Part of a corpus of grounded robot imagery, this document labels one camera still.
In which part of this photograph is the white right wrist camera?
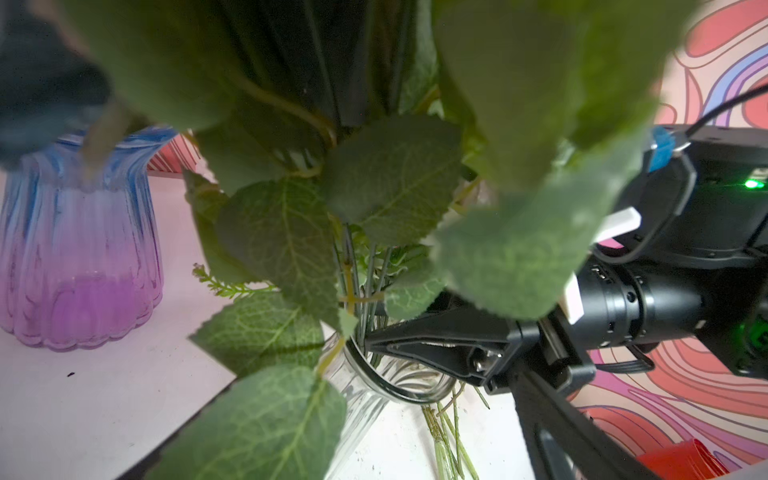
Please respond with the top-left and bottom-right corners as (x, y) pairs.
(558, 125), (676, 325)

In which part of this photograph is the blue rose bunch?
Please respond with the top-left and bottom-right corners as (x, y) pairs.
(0, 0), (697, 480)

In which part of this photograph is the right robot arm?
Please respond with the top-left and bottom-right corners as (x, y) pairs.
(365, 126), (767, 394)

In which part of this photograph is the red pen cup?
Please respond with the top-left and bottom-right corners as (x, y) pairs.
(637, 439), (730, 480)

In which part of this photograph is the clear ribbed glass vase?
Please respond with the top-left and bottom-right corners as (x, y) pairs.
(324, 343), (456, 479)

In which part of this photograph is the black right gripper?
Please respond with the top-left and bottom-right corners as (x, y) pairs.
(364, 263), (649, 397)

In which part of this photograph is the purple blue glass vase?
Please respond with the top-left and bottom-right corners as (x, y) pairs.
(1, 127), (176, 351)

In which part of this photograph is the mixed flower bouquet pile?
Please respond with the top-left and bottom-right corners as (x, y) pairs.
(421, 382), (480, 480)

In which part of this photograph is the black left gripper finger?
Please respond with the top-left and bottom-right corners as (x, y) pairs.
(509, 371), (657, 480)

